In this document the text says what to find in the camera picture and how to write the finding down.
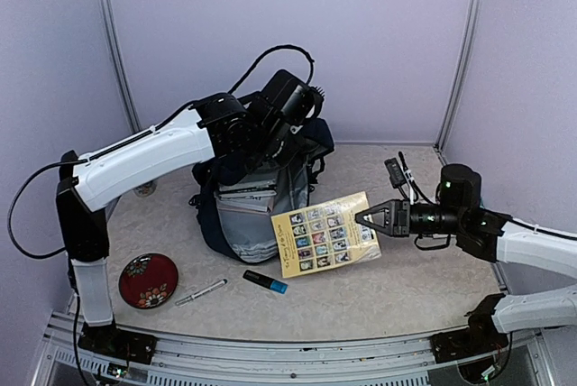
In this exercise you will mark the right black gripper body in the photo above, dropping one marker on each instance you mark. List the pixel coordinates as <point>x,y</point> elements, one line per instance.
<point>403,230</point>

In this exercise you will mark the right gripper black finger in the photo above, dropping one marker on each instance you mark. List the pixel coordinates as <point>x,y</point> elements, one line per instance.
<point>385,228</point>
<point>376,214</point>

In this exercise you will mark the yellow picture grid booklet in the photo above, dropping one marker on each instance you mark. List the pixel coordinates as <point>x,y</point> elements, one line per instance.
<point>324,237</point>

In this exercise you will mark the pink paperback book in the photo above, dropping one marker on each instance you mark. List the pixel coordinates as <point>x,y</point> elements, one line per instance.
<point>255,201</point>

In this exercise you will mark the navy blue student backpack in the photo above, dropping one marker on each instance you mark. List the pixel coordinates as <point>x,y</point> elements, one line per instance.
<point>240,228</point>

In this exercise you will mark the grey white book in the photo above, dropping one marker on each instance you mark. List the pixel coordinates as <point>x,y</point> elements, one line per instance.
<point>250,183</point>

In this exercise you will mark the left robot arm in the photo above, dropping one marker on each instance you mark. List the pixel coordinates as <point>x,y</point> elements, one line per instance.
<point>240,134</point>

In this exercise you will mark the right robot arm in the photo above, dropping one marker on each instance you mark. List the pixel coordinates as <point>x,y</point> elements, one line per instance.
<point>492,237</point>

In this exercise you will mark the black and blue stamp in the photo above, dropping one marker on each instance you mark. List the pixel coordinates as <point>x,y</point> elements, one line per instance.
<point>265,281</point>

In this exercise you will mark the clear plastic syringe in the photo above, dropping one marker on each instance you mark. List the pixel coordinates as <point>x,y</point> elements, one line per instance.
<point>200,293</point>

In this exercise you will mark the white patterned ceramic cup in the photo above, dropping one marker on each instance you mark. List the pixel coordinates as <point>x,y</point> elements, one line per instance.
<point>146,189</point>

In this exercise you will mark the red floral plate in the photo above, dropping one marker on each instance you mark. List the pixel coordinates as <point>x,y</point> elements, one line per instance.
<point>148,281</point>

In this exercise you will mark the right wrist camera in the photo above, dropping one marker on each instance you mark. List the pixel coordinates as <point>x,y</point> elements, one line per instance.
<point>400,177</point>

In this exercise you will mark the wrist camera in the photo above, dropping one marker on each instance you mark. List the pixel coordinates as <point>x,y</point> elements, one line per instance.
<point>318,95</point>
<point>400,177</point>

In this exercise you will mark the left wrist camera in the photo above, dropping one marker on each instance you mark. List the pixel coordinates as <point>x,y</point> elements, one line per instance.
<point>318,95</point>

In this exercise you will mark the front aluminium rail base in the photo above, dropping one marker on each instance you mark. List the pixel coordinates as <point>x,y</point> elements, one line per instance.
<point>193,360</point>

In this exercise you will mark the right aluminium frame post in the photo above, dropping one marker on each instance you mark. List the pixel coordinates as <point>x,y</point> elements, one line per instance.
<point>459,77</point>

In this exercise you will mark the aluminium frame post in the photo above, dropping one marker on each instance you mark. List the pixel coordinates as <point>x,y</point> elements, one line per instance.
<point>459,77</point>
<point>115,52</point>

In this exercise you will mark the left aluminium frame post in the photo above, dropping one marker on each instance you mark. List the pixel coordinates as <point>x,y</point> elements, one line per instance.
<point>115,52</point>

